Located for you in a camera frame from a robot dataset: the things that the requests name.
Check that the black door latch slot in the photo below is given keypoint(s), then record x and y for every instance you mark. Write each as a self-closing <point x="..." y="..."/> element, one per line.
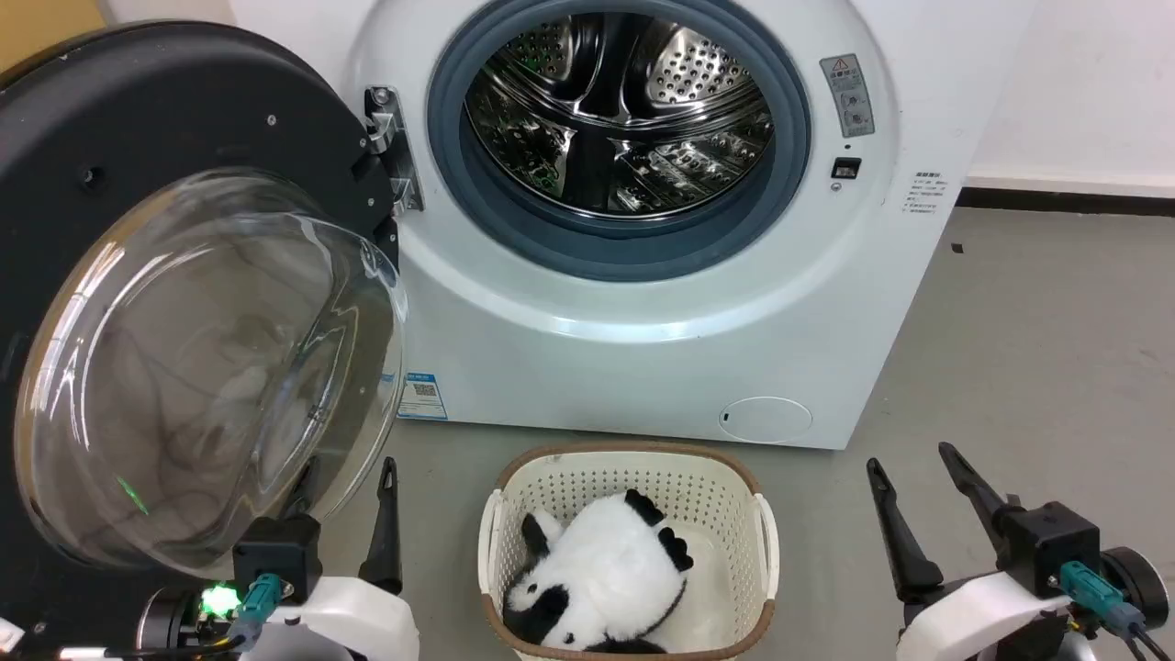
<point x="845" y="168"/>

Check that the white text label sticker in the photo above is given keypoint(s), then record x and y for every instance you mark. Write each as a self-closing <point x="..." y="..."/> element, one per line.
<point x="924" y="193"/>

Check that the blue white QR sticker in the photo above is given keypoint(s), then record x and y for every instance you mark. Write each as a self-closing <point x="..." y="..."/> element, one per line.
<point x="422" y="397"/>

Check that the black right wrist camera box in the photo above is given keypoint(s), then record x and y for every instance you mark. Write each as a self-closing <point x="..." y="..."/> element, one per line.
<point x="1051" y="546"/>

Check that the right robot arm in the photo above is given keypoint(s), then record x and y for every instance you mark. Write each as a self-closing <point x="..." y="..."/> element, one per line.
<point x="1138" y="588"/>

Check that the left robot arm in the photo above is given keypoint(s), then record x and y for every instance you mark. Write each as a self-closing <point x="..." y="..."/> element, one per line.
<point x="174" y="624"/>

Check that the yellow wooden panel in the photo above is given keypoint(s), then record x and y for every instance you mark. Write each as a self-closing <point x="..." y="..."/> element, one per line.
<point x="46" y="28"/>

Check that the black wall baseboard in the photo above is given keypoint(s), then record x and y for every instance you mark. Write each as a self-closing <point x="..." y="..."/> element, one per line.
<point x="1065" y="202"/>

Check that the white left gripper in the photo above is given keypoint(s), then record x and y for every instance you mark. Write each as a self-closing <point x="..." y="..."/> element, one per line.
<point x="358" y="620"/>

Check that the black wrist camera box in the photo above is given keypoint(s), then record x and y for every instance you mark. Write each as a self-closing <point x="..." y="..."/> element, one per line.
<point x="275" y="555"/>
<point x="1051" y="546"/>

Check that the stainless steel washer drum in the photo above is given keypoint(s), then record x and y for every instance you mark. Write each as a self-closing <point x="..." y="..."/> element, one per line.
<point x="624" y="110"/>

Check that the metal door hinge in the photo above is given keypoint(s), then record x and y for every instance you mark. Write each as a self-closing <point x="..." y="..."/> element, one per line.
<point x="393" y="138"/>

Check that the grey warning sticker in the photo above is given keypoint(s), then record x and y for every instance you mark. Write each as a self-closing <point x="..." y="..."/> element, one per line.
<point x="848" y="96"/>

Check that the black white panda plush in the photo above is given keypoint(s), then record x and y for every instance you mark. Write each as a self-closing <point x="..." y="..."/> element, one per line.
<point x="610" y="574"/>

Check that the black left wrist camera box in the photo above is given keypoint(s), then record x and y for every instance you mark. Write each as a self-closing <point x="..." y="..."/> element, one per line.
<point x="275" y="555"/>

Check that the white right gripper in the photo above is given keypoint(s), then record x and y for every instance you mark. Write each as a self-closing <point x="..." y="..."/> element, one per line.
<point x="982" y="615"/>

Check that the round white filter cover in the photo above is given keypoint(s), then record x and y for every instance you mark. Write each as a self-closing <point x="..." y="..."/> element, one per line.
<point x="766" y="420"/>

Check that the white front-load washing machine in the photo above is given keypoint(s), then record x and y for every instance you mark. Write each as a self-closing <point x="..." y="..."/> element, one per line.
<point x="643" y="367"/>

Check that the black round glass washer door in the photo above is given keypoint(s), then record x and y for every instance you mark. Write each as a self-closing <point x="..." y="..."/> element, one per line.
<point x="138" y="110"/>

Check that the cream plastic laundry basket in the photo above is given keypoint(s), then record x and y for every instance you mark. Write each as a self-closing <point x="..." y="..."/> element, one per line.
<point x="725" y="514"/>

